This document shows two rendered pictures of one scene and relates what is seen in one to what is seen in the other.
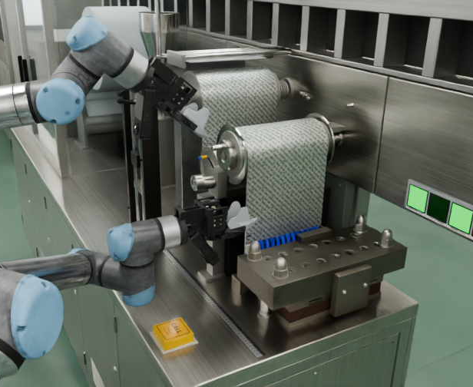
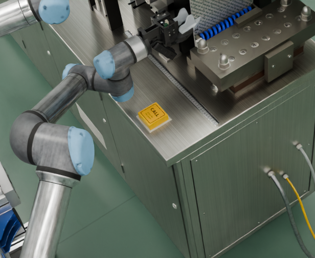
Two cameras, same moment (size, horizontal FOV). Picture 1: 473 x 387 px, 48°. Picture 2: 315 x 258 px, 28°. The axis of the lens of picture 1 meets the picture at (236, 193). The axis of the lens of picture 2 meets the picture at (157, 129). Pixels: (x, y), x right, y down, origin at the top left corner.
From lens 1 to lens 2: 0.86 m
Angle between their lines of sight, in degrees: 29
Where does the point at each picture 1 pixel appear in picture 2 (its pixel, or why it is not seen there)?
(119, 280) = (108, 88)
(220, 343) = (187, 117)
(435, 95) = not seen: outside the picture
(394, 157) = not seen: outside the picture
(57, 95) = (54, 8)
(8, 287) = (62, 141)
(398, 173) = not seen: outside the picture
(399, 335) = not seen: outside the picture
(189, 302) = (158, 84)
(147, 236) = (123, 59)
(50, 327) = (90, 155)
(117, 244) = (104, 70)
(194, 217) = (154, 34)
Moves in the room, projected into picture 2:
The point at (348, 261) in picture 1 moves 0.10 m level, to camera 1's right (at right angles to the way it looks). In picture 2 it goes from (275, 42) to (308, 37)
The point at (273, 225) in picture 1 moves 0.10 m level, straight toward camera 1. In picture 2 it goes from (214, 16) to (216, 38)
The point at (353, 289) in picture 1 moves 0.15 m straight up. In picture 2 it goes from (280, 62) to (281, 26)
